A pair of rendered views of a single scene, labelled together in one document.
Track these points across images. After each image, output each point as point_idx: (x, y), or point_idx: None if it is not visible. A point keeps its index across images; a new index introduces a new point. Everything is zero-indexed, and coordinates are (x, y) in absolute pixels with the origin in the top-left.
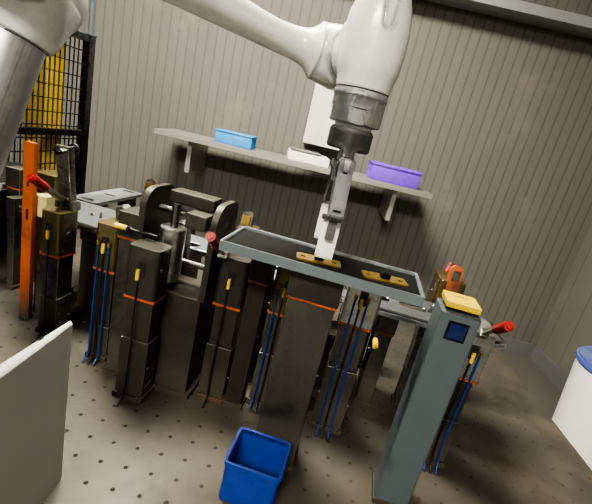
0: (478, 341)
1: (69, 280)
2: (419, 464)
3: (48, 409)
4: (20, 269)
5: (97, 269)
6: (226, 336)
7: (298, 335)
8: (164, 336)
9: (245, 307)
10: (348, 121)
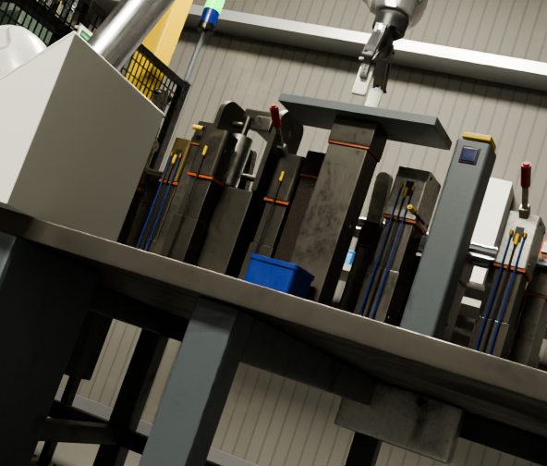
0: (522, 222)
1: (127, 215)
2: (439, 295)
3: (132, 162)
4: None
5: (163, 180)
6: (271, 233)
7: (334, 175)
8: (212, 230)
9: (294, 201)
10: (385, 5)
